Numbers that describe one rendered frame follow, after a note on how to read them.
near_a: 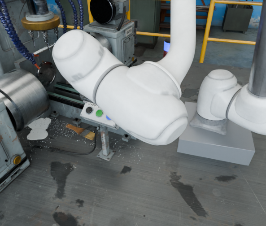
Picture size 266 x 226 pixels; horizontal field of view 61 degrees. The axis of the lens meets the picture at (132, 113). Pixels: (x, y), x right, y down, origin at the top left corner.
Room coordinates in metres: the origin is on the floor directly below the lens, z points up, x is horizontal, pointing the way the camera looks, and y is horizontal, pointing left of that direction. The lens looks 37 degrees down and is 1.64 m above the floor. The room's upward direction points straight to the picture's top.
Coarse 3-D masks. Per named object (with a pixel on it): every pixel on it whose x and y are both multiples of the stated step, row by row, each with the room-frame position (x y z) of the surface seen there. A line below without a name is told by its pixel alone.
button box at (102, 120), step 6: (84, 108) 0.79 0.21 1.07; (96, 108) 0.77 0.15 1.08; (84, 114) 0.76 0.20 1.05; (90, 114) 0.76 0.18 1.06; (102, 114) 0.74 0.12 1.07; (90, 120) 0.76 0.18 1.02; (96, 120) 0.73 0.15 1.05; (102, 120) 0.72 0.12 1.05; (108, 120) 0.72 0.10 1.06; (108, 126) 0.73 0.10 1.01; (114, 126) 0.69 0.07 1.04
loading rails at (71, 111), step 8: (56, 88) 1.22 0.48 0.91; (64, 88) 1.20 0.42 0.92; (72, 88) 1.20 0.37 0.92; (56, 96) 1.09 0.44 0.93; (64, 96) 1.11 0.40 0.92; (72, 96) 1.17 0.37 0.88; (56, 104) 1.09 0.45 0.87; (64, 104) 1.06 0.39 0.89; (72, 104) 1.03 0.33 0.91; (80, 104) 1.01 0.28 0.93; (56, 112) 1.09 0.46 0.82; (64, 112) 1.07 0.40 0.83; (72, 112) 1.04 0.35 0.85; (80, 112) 1.02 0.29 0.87; (80, 120) 1.01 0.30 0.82; (112, 128) 0.93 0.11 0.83; (120, 128) 0.91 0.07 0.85; (128, 136) 0.87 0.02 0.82
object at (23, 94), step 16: (0, 80) 0.85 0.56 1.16; (16, 80) 0.87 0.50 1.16; (32, 80) 0.90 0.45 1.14; (0, 96) 0.77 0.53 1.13; (16, 96) 0.80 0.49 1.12; (32, 96) 0.84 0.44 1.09; (48, 96) 0.92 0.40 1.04; (16, 112) 0.76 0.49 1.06; (32, 112) 0.81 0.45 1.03; (16, 128) 0.75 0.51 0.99
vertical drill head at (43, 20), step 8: (32, 0) 1.13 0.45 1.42; (40, 0) 1.14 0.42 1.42; (32, 8) 1.13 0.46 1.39; (40, 8) 1.14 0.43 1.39; (32, 16) 1.12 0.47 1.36; (40, 16) 1.12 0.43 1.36; (48, 16) 1.14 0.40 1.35; (56, 16) 1.20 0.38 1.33; (24, 24) 1.10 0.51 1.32; (32, 24) 1.09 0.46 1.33; (40, 24) 1.09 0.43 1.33; (48, 24) 1.11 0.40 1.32; (56, 24) 1.14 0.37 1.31; (32, 32) 1.16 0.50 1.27; (56, 32) 1.18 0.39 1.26; (48, 48) 1.12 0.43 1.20
